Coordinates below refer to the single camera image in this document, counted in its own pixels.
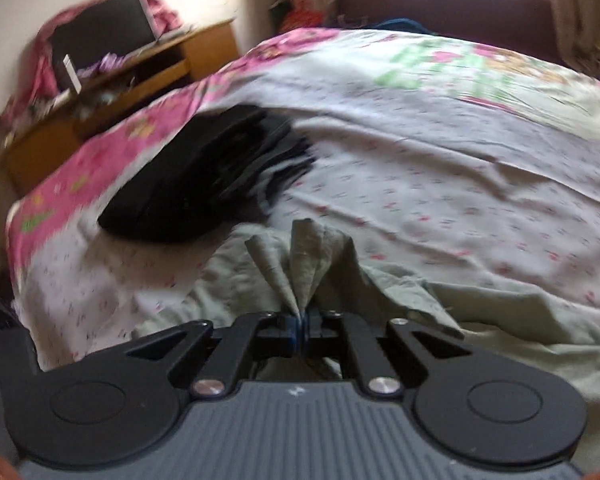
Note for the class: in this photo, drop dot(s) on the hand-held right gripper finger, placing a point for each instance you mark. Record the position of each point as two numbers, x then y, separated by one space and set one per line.
306 335
294 334

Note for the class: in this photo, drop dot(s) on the green pants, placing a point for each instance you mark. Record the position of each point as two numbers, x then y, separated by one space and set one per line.
480 310

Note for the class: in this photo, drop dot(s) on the black folded clothing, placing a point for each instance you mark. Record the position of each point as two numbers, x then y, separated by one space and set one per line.
180 185

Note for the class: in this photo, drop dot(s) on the cherry print bed sheet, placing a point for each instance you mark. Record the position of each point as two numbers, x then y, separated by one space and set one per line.
430 185

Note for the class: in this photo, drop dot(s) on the small white box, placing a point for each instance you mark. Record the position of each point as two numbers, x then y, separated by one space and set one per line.
72 75

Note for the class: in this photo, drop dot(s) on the wooden desk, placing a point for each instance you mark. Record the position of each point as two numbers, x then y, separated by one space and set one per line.
210 45

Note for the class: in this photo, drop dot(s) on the pink floral bed sheet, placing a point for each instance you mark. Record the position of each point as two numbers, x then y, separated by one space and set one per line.
430 60

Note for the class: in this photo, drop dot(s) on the purple patterned packet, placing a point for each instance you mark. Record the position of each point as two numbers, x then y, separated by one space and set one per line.
105 64

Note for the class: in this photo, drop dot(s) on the red bag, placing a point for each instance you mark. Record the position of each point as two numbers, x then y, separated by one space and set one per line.
305 12

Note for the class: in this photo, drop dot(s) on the blue cloth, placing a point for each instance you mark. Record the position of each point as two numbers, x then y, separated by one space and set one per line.
405 26

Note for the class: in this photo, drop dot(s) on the black monitor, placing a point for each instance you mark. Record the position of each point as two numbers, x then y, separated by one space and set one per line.
105 30

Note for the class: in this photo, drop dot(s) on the pink cloth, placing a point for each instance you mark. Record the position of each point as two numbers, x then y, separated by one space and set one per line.
162 10

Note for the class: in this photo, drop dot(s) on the maroon sofa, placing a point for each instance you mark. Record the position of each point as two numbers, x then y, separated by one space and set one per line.
455 5

